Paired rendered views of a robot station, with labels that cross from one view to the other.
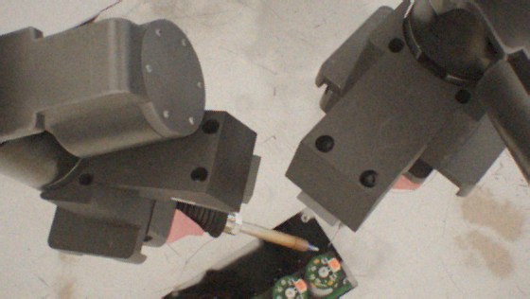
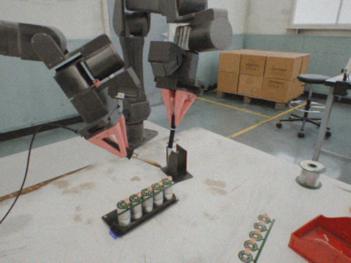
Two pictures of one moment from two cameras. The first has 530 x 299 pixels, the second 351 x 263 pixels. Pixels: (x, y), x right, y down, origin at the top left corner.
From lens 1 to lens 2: 0.54 m
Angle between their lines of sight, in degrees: 53
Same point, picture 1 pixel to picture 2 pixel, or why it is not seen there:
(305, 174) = (152, 52)
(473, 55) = (187, 41)
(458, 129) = (189, 58)
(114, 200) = (99, 96)
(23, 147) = (76, 70)
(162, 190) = (115, 79)
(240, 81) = (135, 169)
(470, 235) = (210, 188)
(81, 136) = (93, 59)
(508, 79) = (195, 26)
